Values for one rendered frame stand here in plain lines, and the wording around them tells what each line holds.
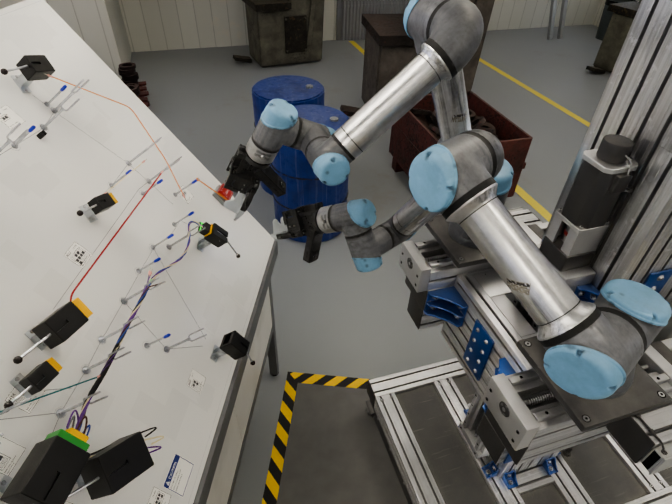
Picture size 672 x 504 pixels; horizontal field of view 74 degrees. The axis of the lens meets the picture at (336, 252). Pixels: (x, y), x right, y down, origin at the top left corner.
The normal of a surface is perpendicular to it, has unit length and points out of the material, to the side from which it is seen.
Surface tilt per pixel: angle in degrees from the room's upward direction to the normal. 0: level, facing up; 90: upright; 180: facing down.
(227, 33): 90
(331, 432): 0
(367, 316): 0
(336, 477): 0
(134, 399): 53
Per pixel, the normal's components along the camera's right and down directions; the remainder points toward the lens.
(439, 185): -0.81, 0.30
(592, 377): -0.67, 0.52
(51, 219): 0.81, -0.40
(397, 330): 0.03, -0.76
